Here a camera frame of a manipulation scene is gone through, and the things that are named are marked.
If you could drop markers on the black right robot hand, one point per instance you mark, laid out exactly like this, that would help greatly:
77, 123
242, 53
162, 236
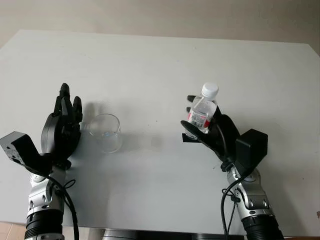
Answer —
225, 135

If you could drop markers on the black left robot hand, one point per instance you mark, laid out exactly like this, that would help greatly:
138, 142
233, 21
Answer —
60, 135

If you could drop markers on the clear plastic water bottle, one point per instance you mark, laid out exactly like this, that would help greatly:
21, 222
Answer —
202, 110

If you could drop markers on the clear glass cup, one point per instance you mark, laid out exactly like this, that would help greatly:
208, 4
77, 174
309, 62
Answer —
110, 143

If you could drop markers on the black tape strip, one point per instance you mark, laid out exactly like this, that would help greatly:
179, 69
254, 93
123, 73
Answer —
187, 140

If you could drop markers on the black robot torso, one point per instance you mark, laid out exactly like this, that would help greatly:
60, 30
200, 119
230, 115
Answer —
150, 236

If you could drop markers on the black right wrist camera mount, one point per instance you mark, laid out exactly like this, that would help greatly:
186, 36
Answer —
251, 150

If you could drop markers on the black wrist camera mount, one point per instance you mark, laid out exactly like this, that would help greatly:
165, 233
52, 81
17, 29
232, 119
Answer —
251, 150
20, 150

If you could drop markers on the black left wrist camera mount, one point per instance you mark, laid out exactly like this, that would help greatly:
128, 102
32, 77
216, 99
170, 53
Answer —
20, 150

